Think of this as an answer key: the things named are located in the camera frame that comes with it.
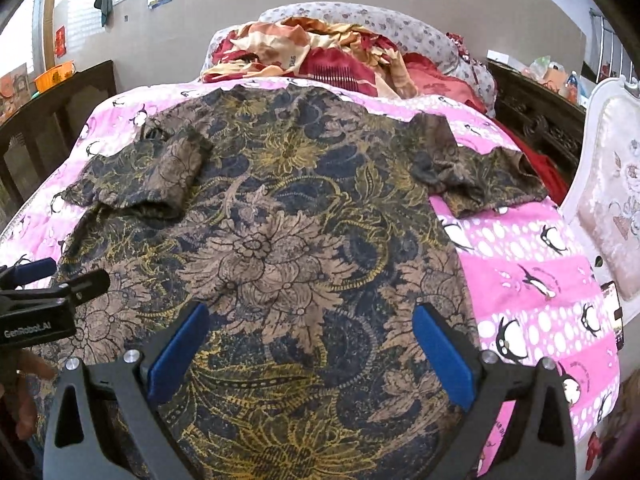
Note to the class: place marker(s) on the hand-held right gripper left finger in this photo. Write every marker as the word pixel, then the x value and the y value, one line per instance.
pixel 177 355

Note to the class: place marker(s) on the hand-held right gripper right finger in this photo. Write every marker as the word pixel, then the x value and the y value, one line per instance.
pixel 445 355

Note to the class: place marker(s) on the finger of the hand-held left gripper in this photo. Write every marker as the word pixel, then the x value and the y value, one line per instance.
pixel 36 270
pixel 85 284

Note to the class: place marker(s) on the brown floral batik shirt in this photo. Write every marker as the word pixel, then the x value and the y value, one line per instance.
pixel 280 240

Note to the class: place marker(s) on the person's left hand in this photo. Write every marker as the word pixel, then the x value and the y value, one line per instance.
pixel 27 410

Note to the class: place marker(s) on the pink penguin bed sheet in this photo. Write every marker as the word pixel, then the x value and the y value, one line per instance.
pixel 525 285

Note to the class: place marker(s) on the dark wooden cabinet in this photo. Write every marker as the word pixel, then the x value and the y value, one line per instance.
pixel 75 105

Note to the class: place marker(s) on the black smartphone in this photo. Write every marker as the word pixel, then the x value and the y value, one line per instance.
pixel 614 310

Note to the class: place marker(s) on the orange plastic basin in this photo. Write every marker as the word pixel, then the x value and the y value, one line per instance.
pixel 55 74

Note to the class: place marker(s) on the red paper sign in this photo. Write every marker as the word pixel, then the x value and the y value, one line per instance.
pixel 60 41

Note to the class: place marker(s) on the wooden framed window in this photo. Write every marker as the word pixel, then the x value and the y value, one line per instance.
pixel 20 35

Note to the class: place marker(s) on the orange packet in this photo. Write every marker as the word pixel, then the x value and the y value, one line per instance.
pixel 555 80

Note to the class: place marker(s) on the blue cap bottle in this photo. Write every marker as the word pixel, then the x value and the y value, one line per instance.
pixel 573 87

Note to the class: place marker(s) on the white box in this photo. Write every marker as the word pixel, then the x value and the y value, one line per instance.
pixel 505 58

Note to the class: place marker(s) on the clear plastic bag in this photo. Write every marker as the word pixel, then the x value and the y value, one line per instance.
pixel 540 66

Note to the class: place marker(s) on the red orange floral blanket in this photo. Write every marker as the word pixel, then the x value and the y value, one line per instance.
pixel 340 67

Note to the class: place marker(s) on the grey floral pillow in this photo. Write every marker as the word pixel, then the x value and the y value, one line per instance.
pixel 400 25

